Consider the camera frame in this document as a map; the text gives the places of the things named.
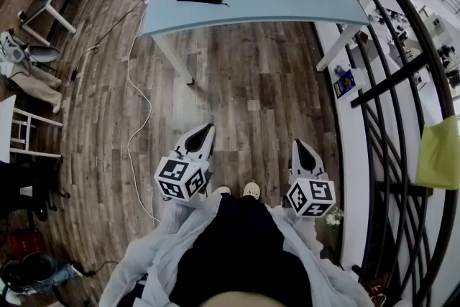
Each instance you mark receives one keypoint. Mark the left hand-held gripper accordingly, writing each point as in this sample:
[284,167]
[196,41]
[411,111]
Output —
[179,176]

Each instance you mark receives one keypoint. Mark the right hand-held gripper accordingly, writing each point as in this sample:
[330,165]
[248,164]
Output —
[312,194]

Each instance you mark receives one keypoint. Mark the person's right forearm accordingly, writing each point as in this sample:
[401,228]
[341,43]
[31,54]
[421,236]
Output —
[302,230]

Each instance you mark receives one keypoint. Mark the person's left forearm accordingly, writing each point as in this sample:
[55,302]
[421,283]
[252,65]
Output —
[179,219]

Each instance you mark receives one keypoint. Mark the red bag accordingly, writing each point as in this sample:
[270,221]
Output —
[27,244]

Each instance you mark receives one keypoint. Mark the person's left shoe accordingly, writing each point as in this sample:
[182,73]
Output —
[223,190]

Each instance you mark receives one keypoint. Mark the person's shoe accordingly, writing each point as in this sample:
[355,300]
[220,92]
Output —
[223,190]
[251,190]

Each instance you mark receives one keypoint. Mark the small white flower bunch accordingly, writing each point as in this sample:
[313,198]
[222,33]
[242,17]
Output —
[333,218]

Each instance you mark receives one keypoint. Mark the person's right shoe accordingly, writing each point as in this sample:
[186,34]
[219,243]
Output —
[251,190]

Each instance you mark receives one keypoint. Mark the blue and yellow box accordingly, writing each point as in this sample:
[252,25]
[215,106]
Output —
[344,82]

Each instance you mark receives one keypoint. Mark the person's black skirt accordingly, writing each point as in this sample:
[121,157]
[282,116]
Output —
[240,248]

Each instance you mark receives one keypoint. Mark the person's white jacket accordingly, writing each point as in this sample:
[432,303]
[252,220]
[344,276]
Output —
[161,262]

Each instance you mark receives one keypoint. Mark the green cloth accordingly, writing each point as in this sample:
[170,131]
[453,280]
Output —
[438,158]

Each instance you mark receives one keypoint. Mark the black chair base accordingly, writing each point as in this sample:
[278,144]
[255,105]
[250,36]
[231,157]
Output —
[28,190]

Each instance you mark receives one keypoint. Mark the grey round seat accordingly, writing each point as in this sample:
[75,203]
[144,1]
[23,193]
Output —
[45,53]

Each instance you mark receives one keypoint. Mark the white desk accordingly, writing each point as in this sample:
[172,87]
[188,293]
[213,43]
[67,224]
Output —
[43,3]

